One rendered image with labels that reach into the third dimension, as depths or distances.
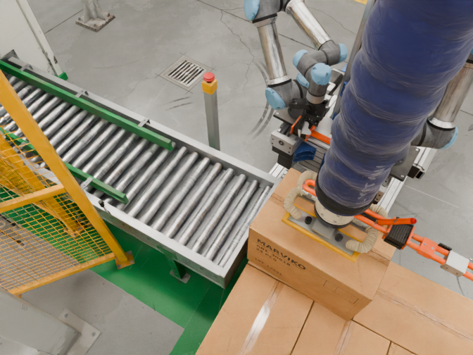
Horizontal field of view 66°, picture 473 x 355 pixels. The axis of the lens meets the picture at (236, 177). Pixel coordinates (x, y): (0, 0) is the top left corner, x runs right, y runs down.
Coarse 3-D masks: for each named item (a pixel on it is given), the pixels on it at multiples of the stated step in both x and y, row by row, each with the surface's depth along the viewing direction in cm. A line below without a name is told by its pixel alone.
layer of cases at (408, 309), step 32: (256, 288) 192; (288, 288) 192; (384, 288) 192; (416, 288) 192; (224, 320) 183; (256, 320) 183; (288, 320) 183; (320, 320) 183; (352, 320) 183; (384, 320) 183; (416, 320) 183; (448, 320) 183; (224, 352) 175; (256, 352) 175; (288, 352) 175; (320, 352) 175; (352, 352) 175; (384, 352) 175; (416, 352) 175; (448, 352) 175
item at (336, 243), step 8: (288, 216) 156; (304, 216) 155; (312, 216) 155; (288, 224) 155; (296, 224) 154; (304, 224) 153; (312, 224) 153; (304, 232) 152; (312, 232) 151; (336, 232) 151; (344, 232) 152; (320, 240) 150; (328, 240) 149; (336, 240) 149; (344, 240) 149; (360, 240) 150; (328, 248) 150; (336, 248) 148; (344, 248) 148; (344, 256) 147; (352, 256) 146
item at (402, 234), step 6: (396, 216) 141; (390, 228) 138; (396, 228) 139; (402, 228) 139; (408, 228) 139; (414, 228) 138; (384, 234) 139; (390, 234) 138; (396, 234) 138; (402, 234) 138; (408, 234) 138; (384, 240) 140; (390, 240) 139; (396, 240) 136; (402, 240) 136; (408, 240) 135; (396, 246) 138; (402, 246) 137
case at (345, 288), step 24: (288, 192) 177; (264, 216) 170; (264, 240) 168; (288, 240) 164; (312, 240) 164; (264, 264) 191; (288, 264) 173; (312, 264) 158; (336, 264) 158; (360, 264) 158; (384, 264) 158; (312, 288) 177; (336, 288) 161; (360, 288) 152; (336, 312) 182
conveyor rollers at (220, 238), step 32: (32, 96) 270; (64, 128) 252; (96, 128) 252; (32, 160) 237; (64, 160) 237; (96, 160) 237; (128, 160) 237; (160, 160) 237; (192, 160) 237; (96, 192) 223; (128, 192) 224; (160, 224) 212; (192, 224) 212; (224, 256) 201
